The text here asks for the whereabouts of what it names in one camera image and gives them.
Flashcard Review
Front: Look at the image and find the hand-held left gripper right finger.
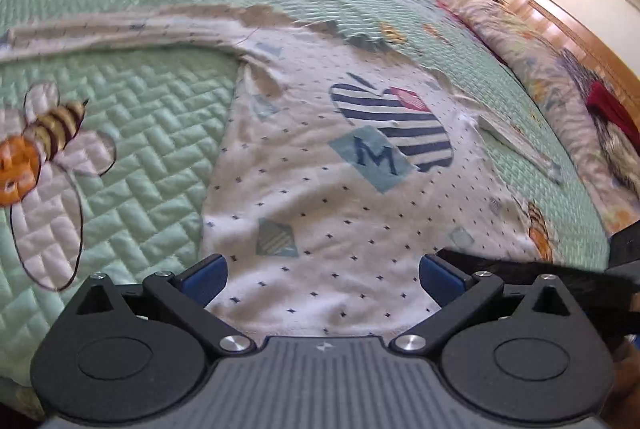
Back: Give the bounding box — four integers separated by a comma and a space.
390, 254, 581, 355

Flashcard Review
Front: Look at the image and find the red cloth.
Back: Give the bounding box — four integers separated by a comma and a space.
585, 82, 640, 135

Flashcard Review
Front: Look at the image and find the black and white patterned pillow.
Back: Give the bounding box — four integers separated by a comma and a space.
560, 49, 640, 190

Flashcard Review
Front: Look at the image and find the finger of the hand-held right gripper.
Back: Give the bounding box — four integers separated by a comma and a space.
437, 248, 608, 294

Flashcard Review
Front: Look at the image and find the white printed shirt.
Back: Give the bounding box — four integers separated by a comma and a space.
0, 4, 566, 340

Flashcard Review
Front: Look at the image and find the floral duvet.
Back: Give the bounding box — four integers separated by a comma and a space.
430, 0, 640, 235

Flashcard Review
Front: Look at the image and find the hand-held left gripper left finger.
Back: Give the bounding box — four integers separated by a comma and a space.
75, 254, 253, 356

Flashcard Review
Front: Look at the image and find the wooden headboard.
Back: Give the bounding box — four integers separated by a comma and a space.
515, 0, 640, 95

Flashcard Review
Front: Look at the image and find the green quilted bee bedspread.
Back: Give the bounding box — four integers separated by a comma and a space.
0, 0, 613, 420

